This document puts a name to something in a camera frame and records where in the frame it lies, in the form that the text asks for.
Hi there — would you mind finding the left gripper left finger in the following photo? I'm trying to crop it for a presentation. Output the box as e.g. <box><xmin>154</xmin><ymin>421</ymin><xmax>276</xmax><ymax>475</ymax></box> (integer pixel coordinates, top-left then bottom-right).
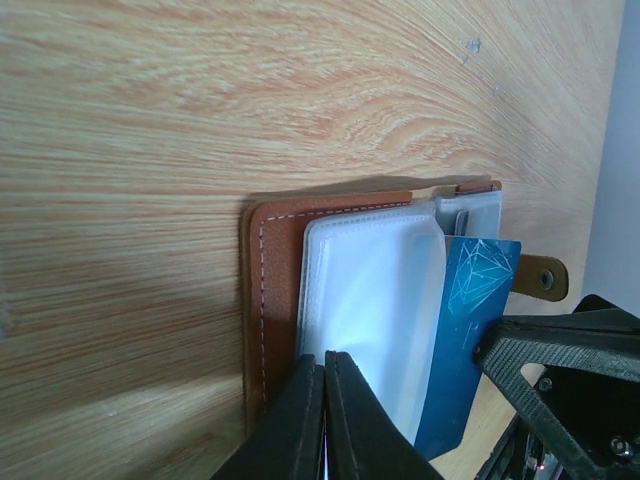
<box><xmin>213</xmin><ymin>355</ymin><xmax>325</xmax><ymax>479</ymax></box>

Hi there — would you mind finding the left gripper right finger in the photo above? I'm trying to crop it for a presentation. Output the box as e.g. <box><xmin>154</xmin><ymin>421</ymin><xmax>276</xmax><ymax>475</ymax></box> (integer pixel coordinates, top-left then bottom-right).
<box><xmin>325</xmin><ymin>351</ymin><xmax>441</xmax><ymax>479</ymax></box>

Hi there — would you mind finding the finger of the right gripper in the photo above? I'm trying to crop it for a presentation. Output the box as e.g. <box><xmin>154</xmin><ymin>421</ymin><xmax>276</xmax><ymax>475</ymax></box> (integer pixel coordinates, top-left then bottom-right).
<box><xmin>474</xmin><ymin>295</ymin><xmax>639</xmax><ymax>479</ymax></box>

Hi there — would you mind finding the blue card from holder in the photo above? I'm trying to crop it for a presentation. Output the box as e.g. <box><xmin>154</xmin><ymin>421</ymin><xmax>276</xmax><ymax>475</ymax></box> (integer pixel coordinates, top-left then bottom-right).
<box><xmin>414</xmin><ymin>236</ymin><xmax>521</xmax><ymax>460</ymax></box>

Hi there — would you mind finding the brown leather card holder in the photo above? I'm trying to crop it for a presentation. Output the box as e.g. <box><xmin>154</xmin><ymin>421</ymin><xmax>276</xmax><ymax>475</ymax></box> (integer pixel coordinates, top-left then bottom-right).
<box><xmin>238</xmin><ymin>179</ymin><xmax>571</xmax><ymax>441</ymax></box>

